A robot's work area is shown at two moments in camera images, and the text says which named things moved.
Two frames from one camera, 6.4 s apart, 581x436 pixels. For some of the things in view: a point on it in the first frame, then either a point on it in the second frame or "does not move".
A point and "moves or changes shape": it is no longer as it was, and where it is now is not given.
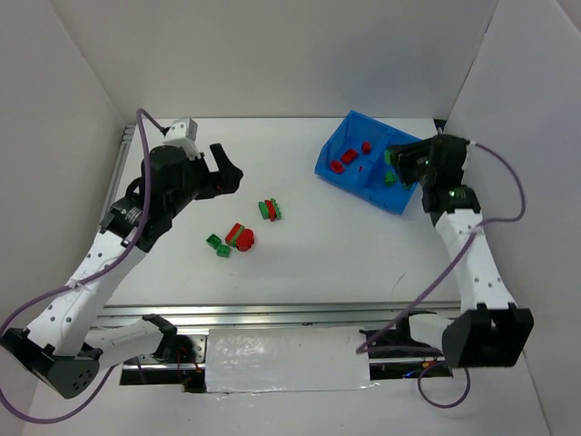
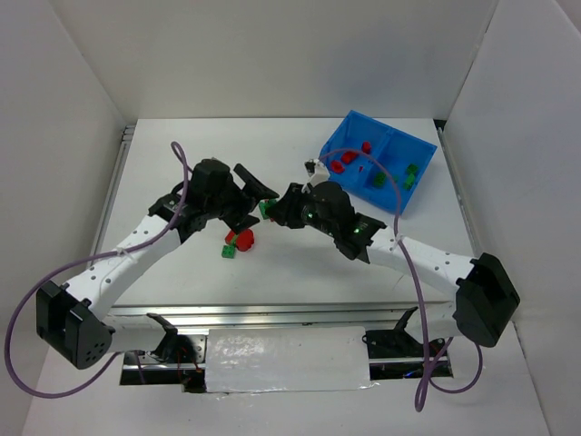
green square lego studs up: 222,250 moves or changes shape
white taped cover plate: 287,359 does not move
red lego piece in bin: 349,156 does not move
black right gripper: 409,162 to 290,205
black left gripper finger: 229,174 to 254,186
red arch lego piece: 337,167 does not move
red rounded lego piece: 244,240 does not move
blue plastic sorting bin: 356,159 does not move
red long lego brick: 232,232 does not move
